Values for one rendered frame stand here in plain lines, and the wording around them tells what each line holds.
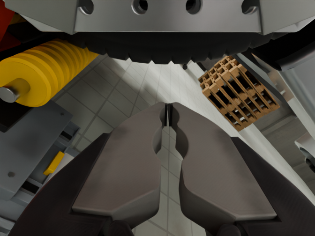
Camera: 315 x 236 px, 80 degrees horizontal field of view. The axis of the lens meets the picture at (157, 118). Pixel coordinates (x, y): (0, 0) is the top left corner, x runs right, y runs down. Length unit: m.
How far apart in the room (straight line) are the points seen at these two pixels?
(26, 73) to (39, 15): 0.07
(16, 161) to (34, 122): 0.13
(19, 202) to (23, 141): 0.14
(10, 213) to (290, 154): 12.81
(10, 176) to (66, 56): 0.31
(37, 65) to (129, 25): 0.11
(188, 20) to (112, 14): 0.06
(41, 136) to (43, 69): 0.37
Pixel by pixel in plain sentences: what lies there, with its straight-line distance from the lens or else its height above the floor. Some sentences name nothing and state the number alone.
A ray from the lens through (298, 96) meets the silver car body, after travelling 0.45.
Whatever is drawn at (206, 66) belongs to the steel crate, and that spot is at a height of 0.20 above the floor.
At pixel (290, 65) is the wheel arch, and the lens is 0.40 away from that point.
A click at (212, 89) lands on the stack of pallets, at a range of 4.21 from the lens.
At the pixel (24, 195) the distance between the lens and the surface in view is 0.58.
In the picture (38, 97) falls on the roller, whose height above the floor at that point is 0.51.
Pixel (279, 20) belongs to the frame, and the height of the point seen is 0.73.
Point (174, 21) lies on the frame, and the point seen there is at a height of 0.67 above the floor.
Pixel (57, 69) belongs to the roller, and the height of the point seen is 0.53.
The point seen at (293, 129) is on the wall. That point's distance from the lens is 11.90.
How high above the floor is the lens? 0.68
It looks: 24 degrees down
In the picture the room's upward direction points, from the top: 51 degrees clockwise
